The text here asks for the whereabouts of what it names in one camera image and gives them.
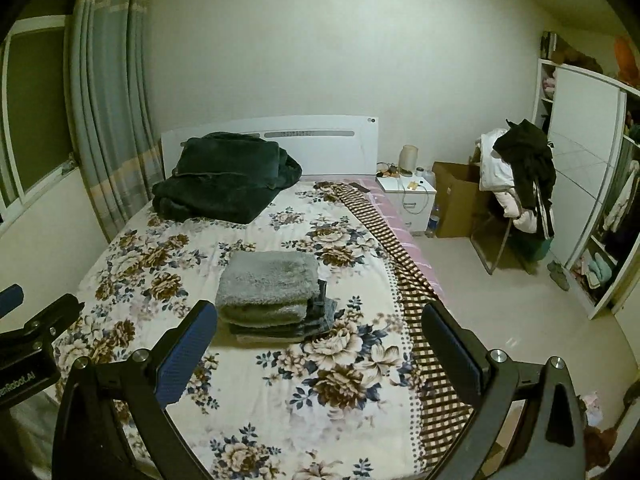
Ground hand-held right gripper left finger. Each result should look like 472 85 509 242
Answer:
52 300 219 480

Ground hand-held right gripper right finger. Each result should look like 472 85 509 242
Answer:
421 301 587 480

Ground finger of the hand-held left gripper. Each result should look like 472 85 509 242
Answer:
0 283 25 315
0 295 86 346

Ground grey fluffy pants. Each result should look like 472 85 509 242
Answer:
215 250 321 326

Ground floral bed sheet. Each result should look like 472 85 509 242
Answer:
52 180 426 480

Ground brown checkered blanket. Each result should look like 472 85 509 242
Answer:
314 181 477 461

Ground folded grey garment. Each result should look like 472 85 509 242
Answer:
231 331 311 346

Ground metal folding chair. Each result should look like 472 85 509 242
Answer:
470 210 537 277

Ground pink mattress sheet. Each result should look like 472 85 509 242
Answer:
366 176 447 297

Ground green cloth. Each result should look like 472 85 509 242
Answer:
519 234 554 262

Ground white nightstand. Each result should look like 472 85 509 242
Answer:
376 175 438 234

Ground cardboard box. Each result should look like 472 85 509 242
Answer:
432 161 494 239

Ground folded mint green clothes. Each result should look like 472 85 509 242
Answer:
582 252 614 289

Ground dark green blanket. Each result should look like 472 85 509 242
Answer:
151 131 305 225

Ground white clothing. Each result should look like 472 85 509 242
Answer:
477 128 537 234

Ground window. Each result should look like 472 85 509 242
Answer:
0 14 81 218

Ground black jacket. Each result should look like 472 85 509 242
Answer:
492 119 557 241

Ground grey striped curtain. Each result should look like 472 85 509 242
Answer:
64 0 167 245

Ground hanging white garment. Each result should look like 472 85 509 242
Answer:
600 160 640 234

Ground white headboard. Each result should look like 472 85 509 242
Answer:
160 115 380 184

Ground white wardrobe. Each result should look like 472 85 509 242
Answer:
532 56 640 322

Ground orange bag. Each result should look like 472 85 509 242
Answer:
614 35 640 84

